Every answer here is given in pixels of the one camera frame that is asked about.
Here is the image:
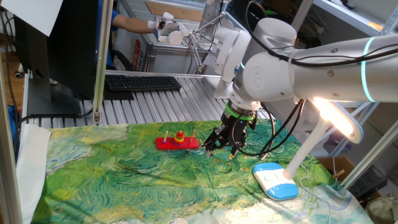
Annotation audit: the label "person forearm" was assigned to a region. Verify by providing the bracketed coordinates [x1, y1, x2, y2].
[112, 14, 155, 34]

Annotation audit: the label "aluminium frame post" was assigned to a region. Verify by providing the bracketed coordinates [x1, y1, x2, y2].
[0, 55, 23, 224]
[341, 119, 398, 189]
[290, 0, 313, 32]
[92, 0, 114, 125]

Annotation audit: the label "rainbow stacked toy rings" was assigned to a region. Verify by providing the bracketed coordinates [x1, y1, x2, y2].
[173, 130, 185, 146]

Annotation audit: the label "brown cardboard sheet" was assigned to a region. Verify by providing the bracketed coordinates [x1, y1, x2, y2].
[145, 1, 205, 22]

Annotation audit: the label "white haptic control device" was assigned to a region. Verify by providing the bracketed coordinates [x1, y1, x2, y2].
[147, 11, 252, 100]

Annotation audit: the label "black computer monitor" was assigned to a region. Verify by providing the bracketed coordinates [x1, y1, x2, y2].
[14, 0, 100, 118]

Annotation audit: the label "white blue desk lamp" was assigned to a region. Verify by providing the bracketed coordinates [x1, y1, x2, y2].
[252, 96, 364, 202]

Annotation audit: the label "white lamp cable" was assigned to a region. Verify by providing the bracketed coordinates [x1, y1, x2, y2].
[298, 163, 333, 224]

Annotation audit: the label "white paper sheet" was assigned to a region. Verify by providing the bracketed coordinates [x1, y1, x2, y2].
[0, 0, 65, 37]

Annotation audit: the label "cardboard box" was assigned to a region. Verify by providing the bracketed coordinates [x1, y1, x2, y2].
[317, 155, 355, 184]

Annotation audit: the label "black equipment case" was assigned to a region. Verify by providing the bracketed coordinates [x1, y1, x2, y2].
[357, 166, 388, 200]

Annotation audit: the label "red ring stacking toy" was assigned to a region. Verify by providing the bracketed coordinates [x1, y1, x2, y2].
[155, 129, 200, 151]

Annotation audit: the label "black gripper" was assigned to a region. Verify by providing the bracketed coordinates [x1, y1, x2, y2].
[201, 111, 257, 158]

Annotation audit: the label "blue shirt person torso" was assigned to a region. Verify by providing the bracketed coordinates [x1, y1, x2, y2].
[96, 0, 121, 70]

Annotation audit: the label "green painted landscape cloth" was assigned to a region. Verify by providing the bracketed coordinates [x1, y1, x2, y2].
[15, 119, 376, 224]

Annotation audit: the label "metal storage shelf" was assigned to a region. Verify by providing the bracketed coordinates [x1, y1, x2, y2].
[312, 0, 398, 37]

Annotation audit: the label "green gripper adapter ring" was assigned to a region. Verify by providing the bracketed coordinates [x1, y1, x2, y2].
[225, 102, 256, 121]

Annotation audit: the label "black keyboard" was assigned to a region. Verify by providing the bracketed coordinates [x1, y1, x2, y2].
[104, 74, 182, 92]

